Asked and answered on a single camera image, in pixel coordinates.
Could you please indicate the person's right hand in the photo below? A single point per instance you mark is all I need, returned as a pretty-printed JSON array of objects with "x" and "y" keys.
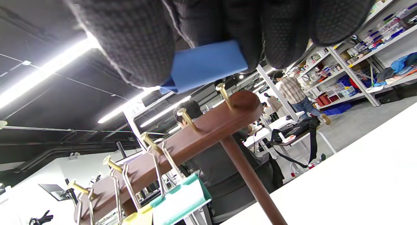
[{"x": 136, "y": 39}]

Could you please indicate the blue binder clip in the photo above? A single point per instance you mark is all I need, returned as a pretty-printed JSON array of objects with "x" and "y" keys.
[{"x": 205, "y": 67}]

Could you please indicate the brown wooden key rack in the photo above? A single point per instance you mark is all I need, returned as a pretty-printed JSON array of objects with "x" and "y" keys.
[{"x": 202, "y": 133}]

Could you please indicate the teal binder clip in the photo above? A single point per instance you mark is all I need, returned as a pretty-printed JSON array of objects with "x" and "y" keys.
[{"x": 182, "y": 199}]

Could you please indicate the yellow binder clip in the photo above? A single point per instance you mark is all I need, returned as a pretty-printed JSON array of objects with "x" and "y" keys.
[{"x": 138, "y": 217}]

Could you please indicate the black monitor on stand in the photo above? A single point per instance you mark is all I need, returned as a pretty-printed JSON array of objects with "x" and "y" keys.
[{"x": 57, "y": 190}]

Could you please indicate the black mesh office chair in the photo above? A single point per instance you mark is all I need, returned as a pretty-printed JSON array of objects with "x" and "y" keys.
[{"x": 241, "y": 192}]

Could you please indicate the white rolling cart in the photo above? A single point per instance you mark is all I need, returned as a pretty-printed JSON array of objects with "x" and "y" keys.
[{"x": 294, "y": 143}]

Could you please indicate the metal storage shelving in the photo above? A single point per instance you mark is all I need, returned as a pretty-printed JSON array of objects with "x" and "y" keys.
[{"x": 365, "y": 49}]

